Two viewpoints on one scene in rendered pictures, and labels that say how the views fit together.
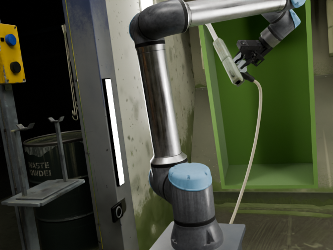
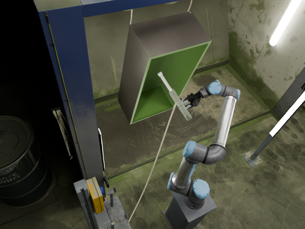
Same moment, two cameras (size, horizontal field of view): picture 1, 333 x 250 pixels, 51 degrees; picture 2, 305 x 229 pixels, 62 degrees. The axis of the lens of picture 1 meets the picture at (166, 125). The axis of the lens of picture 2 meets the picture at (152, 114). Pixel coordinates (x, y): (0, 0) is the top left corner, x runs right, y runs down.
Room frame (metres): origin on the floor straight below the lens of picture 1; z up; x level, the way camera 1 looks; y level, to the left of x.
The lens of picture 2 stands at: (1.11, 0.94, 2.88)
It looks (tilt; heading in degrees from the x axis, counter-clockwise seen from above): 52 degrees down; 304
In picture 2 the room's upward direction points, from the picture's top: 9 degrees clockwise
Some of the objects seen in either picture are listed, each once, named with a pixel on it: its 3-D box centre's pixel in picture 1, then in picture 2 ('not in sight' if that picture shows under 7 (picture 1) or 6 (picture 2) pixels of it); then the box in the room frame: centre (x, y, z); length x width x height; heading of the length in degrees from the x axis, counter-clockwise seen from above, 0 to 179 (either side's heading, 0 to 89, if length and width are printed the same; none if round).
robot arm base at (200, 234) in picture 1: (195, 227); (195, 196); (1.19, -0.06, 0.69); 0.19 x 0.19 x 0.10
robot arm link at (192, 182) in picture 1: (190, 190); (198, 191); (1.20, -0.06, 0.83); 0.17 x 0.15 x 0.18; 22
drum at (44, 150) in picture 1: (70, 189); (13, 164); (2.72, 0.84, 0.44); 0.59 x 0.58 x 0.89; 49
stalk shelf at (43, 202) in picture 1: (45, 191); (111, 220); (1.56, 0.59, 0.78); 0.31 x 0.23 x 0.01; 159
